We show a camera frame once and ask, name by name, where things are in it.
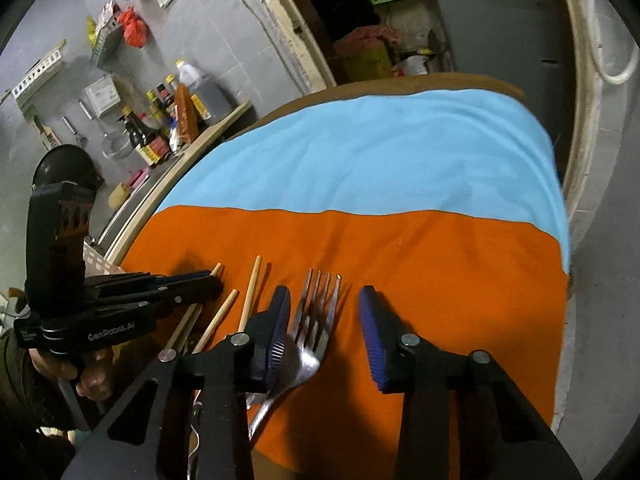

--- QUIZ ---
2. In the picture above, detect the yellow bag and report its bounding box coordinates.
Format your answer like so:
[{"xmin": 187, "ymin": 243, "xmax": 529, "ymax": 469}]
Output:
[{"xmin": 342, "ymin": 40, "xmax": 393, "ymax": 81}]

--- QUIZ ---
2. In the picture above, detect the wooden chopstick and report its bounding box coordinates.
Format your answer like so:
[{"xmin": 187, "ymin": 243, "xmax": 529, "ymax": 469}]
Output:
[
  {"xmin": 164, "ymin": 262, "xmax": 224, "ymax": 356},
  {"xmin": 191, "ymin": 288, "xmax": 240, "ymax": 354},
  {"xmin": 237, "ymin": 255, "xmax": 263, "ymax": 333}
]

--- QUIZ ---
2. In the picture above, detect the white perforated box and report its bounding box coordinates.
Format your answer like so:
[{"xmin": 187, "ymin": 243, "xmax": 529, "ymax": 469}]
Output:
[{"xmin": 84, "ymin": 74, "xmax": 120, "ymax": 118}]

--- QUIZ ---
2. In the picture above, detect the grey cabinet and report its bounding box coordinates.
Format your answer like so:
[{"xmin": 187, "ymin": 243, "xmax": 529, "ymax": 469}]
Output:
[{"xmin": 436, "ymin": 0, "xmax": 571, "ymax": 176}]

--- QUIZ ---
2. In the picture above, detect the person's left hand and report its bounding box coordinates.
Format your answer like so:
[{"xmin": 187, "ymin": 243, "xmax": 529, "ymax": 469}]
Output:
[{"xmin": 27, "ymin": 347, "xmax": 115, "ymax": 402}]

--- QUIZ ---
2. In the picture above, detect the soy sauce bottle red label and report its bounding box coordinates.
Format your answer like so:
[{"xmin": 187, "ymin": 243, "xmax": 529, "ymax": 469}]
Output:
[{"xmin": 122, "ymin": 106, "xmax": 172, "ymax": 168}]

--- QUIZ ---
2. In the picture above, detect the grey wall basket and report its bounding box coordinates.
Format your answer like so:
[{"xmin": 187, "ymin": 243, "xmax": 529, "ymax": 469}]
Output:
[{"xmin": 91, "ymin": 2, "xmax": 126, "ymax": 68}]

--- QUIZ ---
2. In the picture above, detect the white perforated wall rail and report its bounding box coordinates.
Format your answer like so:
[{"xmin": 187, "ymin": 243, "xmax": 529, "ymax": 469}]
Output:
[{"xmin": 10, "ymin": 39, "xmax": 68, "ymax": 108}]

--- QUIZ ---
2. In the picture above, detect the red plastic bag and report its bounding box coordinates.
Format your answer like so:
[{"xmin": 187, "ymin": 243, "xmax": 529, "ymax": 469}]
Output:
[{"xmin": 116, "ymin": 7, "xmax": 150, "ymax": 50}]

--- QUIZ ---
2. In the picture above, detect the large cooking oil jug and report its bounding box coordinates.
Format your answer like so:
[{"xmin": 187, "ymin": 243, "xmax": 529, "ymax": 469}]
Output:
[{"xmin": 177, "ymin": 59, "xmax": 233, "ymax": 123}]

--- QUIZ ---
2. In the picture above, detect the white hose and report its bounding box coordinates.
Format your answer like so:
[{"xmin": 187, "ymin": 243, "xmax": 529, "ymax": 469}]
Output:
[{"xmin": 592, "ymin": 0, "xmax": 640, "ymax": 85}]

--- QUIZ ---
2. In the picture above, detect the black backpack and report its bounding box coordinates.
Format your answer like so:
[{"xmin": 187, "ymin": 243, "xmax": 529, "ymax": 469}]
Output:
[{"xmin": 310, "ymin": 0, "xmax": 381, "ymax": 43}]

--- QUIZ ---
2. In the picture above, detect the beige kitchen counter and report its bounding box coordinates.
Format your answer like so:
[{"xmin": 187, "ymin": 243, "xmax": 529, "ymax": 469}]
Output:
[{"xmin": 97, "ymin": 101, "xmax": 253, "ymax": 266}]

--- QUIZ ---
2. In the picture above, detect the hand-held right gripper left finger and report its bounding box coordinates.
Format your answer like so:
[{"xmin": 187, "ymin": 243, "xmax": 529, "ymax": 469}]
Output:
[{"xmin": 60, "ymin": 285, "xmax": 292, "ymax": 480}]

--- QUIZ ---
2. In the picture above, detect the tall bottle yellow cap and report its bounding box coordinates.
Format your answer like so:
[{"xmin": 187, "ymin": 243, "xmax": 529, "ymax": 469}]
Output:
[{"xmin": 145, "ymin": 89, "xmax": 166, "ymax": 131}]

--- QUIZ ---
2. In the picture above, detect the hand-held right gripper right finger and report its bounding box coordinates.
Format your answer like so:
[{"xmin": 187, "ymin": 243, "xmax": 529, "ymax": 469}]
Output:
[{"xmin": 357, "ymin": 285, "xmax": 583, "ymax": 480}]

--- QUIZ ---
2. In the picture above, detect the orange cloth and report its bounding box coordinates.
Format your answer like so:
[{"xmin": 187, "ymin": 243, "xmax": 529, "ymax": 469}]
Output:
[{"xmin": 121, "ymin": 205, "xmax": 569, "ymax": 480}]

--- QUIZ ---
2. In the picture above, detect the person's left forearm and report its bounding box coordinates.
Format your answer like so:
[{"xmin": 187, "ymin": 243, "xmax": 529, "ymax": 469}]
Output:
[{"xmin": 0, "ymin": 330, "xmax": 91, "ymax": 461}]

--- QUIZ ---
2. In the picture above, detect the wooden door frame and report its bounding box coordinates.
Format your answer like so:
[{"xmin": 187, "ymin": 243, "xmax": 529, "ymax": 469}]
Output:
[{"xmin": 250, "ymin": 0, "xmax": 608, "ymax": 211}]

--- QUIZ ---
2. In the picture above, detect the chili powder bag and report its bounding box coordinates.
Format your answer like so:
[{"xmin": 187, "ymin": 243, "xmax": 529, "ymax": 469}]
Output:
[{"xmin": 174, "ymin": 82, "xmax": 202, "ymax": 143}]

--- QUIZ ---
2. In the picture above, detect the metal mesh strainer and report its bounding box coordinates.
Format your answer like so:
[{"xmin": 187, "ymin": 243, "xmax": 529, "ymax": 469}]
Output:
[{"xmin": 101, "ymin": 129, "xmax": 133, "ymax": 162}]

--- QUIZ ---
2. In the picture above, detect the dark bottle red cap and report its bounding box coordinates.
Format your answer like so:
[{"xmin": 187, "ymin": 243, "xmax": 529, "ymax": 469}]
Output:
[{"xmin": 156, "ymin": 84, "xmax": 176, "ymax": 121}]

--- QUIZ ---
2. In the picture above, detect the loofah sponge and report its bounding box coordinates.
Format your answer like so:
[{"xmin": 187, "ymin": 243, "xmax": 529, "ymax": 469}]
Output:
[{"xmin": 107, "ymin": 182, "xmax": 132, "ymax": 210}]

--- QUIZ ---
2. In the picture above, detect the pink cloth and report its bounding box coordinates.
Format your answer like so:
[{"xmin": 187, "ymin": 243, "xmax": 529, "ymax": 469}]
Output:
[{"xmin": 345, "ymin": 25, "xmax": 402, "ymax": 49}]

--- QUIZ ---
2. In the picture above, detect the metal fork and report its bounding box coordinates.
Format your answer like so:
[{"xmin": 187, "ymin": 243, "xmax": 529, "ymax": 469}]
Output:
[{"xmin": 248, "ymin": 267, "xmax": 343, "ymax": 443}]

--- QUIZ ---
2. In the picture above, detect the white plastic basket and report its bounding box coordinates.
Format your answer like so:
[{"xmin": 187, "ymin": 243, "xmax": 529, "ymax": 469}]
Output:
[{"xmin": 80, "ymin": 242, "xmax": 128, "ymax": 277}]

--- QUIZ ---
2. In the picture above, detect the brown table cover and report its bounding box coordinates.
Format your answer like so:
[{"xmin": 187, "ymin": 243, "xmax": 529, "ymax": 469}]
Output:
[{"xmin": 235, "ymin": 72, "xmax": 528, "ymax": 136}]

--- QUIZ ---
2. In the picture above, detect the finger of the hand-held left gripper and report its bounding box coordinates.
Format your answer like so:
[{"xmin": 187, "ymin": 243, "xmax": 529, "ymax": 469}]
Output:
[
  {"xmin": 87, "ymin": 270, "xmax": 224, "ymax": 306},
  {"xmin": 95, "ymin": 296, "xmax": 205, "ymax": 322}
]

